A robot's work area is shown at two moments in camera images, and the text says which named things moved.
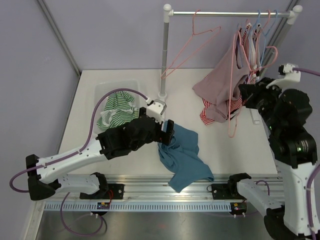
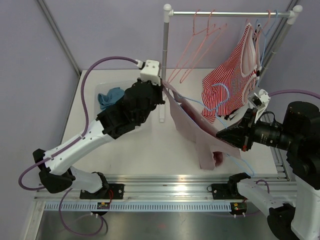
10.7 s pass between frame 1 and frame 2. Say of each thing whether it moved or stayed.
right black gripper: moved
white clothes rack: stayed
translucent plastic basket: stayed
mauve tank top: moved
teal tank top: moved
